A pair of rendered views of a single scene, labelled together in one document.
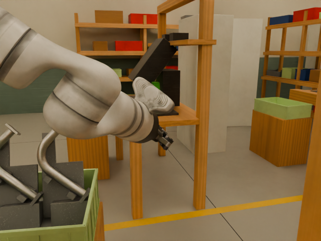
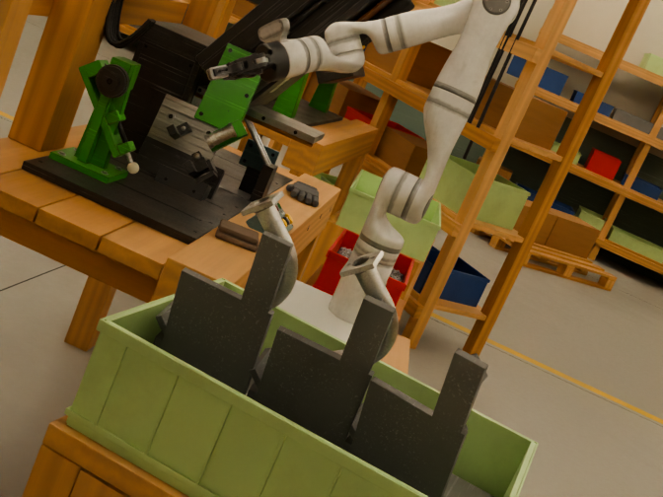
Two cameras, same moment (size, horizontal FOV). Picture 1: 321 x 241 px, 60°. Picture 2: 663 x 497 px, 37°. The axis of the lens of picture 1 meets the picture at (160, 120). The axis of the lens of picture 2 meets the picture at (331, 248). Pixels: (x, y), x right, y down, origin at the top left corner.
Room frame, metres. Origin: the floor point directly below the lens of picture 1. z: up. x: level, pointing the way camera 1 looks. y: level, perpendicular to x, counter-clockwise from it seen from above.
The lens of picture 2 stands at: (2.25, 0.99, 1.49)
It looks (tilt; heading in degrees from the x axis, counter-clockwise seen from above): 13 degrees down; 201
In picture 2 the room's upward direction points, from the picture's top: 23 degrees clockwise
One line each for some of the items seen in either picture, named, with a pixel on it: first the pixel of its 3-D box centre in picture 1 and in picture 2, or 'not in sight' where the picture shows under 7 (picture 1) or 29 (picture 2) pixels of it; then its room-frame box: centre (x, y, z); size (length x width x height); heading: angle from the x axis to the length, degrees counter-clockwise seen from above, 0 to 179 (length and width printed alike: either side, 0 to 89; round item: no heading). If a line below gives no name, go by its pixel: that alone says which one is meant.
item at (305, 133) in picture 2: not in sight; (253, 111); (-0.16, -0.32, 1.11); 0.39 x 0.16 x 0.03; 107
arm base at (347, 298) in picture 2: not in sight; (363, 279); (0.32, 0.33, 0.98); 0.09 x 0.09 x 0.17; 16
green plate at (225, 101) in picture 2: not in sight; (234, 89); (0.00, -0.31, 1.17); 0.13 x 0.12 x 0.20; 17
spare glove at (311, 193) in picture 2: not in sight; (302, 192); (-0.47, -0.23, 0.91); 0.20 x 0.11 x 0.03; 27
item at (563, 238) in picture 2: not in sight; (549, 239); (-6.95, -0.66, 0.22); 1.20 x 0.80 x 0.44; 144
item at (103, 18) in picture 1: (143, 63); not in sight; (6.75, 0.40, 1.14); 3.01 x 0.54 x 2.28; 104
